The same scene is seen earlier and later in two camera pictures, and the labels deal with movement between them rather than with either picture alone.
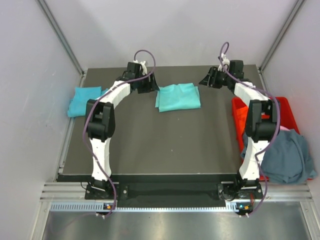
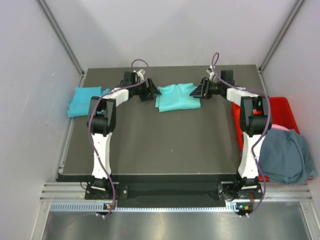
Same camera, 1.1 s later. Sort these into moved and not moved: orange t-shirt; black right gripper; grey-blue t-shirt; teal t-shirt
Moved: black right gripper
Not moved: grey-blue t-shirt; teal t-shirt; orange t-shirt
